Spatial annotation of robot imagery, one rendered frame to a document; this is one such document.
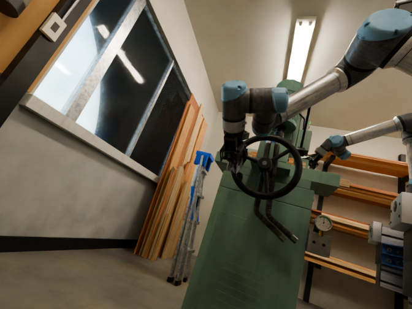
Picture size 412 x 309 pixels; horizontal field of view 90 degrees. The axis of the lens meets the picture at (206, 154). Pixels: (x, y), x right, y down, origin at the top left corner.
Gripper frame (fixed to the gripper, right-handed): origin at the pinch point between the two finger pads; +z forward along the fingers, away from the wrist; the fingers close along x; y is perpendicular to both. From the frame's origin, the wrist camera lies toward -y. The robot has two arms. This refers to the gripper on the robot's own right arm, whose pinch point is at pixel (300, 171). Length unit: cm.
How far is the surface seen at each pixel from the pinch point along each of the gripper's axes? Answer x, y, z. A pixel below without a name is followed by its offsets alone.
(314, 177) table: -21, 68, -17
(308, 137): -19.6, 17.9, -25.5
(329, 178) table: -16, 69, -21
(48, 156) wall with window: -149, 70, 71
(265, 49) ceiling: -86, -131, -69
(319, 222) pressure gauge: -15, 87, -7
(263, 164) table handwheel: -46, 83, -12
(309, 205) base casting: -17, 77, -7
